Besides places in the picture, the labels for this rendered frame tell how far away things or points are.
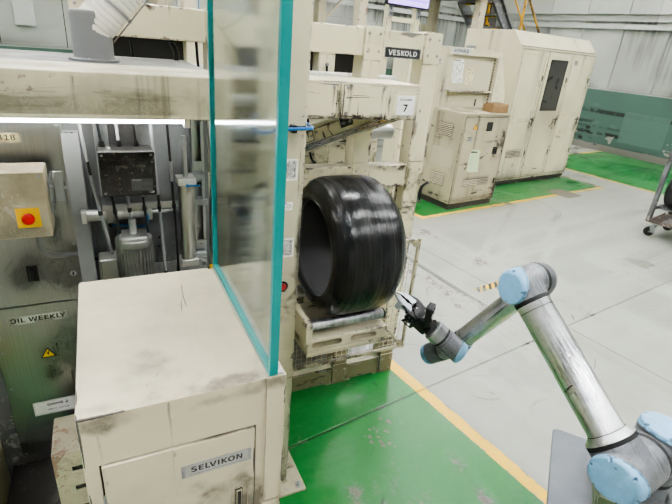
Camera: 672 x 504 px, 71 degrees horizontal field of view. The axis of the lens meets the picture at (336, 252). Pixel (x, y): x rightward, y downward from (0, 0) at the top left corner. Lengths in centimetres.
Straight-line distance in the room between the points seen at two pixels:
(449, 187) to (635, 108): 768
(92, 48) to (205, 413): 119
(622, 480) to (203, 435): 114
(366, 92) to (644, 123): 1162
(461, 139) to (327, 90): 450
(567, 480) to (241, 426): 126
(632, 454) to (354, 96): 151
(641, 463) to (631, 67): 1240
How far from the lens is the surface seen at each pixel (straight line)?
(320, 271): 215
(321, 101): 193
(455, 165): 637
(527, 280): 164
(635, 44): 1370
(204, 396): 102
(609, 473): 166
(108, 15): 177
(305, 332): 182
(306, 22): 161
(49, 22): 1048
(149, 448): 108
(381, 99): 205
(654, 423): 181
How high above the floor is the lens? 192
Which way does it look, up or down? 24 degrees down
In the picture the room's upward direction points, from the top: 5 degrees clockwise
